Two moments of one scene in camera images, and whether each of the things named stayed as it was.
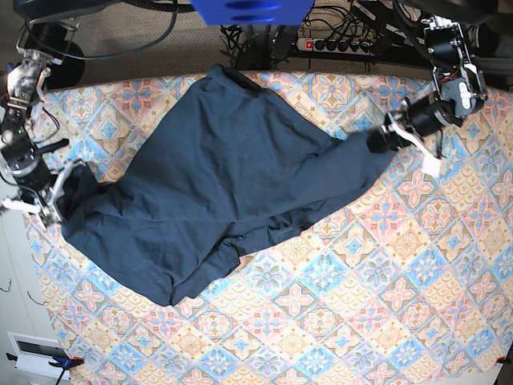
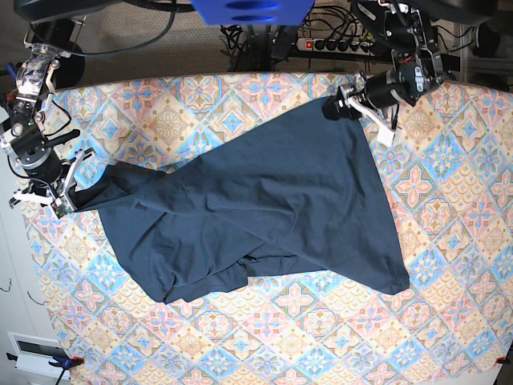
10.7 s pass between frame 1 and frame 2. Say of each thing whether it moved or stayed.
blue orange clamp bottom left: stayed
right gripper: moved
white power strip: stayed
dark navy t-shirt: moved
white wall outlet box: stayed
